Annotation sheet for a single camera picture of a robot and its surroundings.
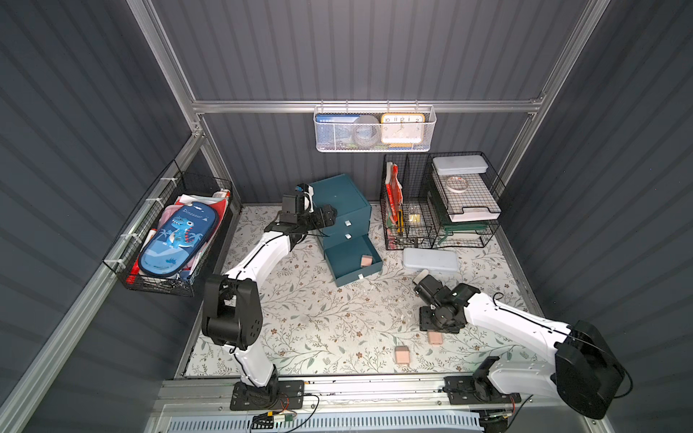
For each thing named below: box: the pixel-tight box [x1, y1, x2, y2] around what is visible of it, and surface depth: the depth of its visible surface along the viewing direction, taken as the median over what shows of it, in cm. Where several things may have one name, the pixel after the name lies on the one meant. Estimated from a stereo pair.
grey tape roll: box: [352, 114, 382, 148], surface depth 89 cm
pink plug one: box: [427, 331, 443, 347], surface depth 83 cm
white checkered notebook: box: [432, 169, 502, 215], surface depth 98 cm
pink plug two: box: [360, 254, 373, 268], surface depth 101 cm
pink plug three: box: [394, 345, 410, 365], surface depth 81 cm
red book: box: [385, 162, 403, 223], surface depth 111 cm
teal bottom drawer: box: [323, 233, 384, 288], surface depth 99 cm
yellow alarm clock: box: [380, 112, 426, 148], surface depth 90 cm
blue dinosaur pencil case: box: [138, 201, 219, 278], surface depth 66 cm
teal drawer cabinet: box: [308, 173, 383, 276], surface depth 98 cm
